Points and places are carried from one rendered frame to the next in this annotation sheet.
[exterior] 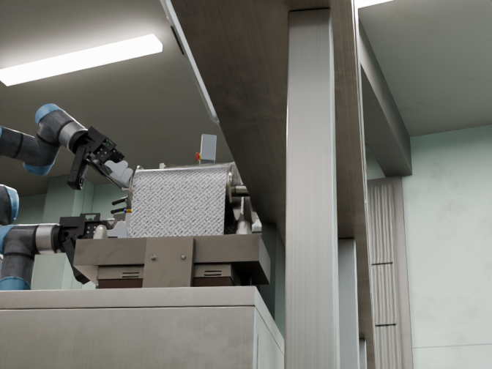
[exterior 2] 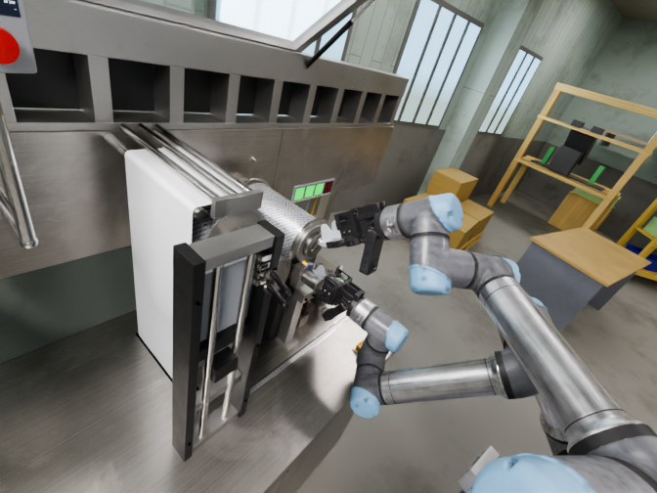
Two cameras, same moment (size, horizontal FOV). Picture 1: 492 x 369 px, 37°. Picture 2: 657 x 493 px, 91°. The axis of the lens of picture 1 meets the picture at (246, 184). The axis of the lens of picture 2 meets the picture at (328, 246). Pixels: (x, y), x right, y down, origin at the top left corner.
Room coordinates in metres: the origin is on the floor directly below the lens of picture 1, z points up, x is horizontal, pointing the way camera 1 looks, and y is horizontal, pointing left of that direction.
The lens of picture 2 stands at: (2.42, 0.57, 1.72)
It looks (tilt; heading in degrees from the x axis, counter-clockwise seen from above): 32 degrees down; 200
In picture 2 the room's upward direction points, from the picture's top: 18 degrees clockwise
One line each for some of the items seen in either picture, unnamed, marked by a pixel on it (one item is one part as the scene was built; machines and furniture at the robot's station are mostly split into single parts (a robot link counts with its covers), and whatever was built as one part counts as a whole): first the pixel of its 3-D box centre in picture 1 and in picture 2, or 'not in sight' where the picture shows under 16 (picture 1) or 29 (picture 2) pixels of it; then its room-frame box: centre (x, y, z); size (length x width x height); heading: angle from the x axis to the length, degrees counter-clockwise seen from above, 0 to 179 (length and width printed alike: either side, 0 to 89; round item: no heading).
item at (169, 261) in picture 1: (168, 263); not in sight; (1.44, 0.15, 0.96); 0.10 x 0.03 x 0.11; 79
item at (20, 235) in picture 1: (21, 241); (385, 331); (1.73, 0.55, 1.11); 0.11 x 0.08 x 0.09; 79
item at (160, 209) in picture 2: not in sight; (157, 275); (2.04, 0.06, 1.17); 0.34 x 0.05 x 0.54; 79
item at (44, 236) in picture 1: (51, 239); (362, 312); (1.72, 0.48, 1.11); 0.08 x 0.05 x 0.08; 169
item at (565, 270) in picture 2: not in sight; (570, 278); (-1.28, 1.85, 0.35); 1.31 x 0.68 x 0.70; 152
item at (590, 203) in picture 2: not in sight; (575, 167); (-4.14, 1.85, 1.02); 1.51 x 1.35 x 2.03; 67
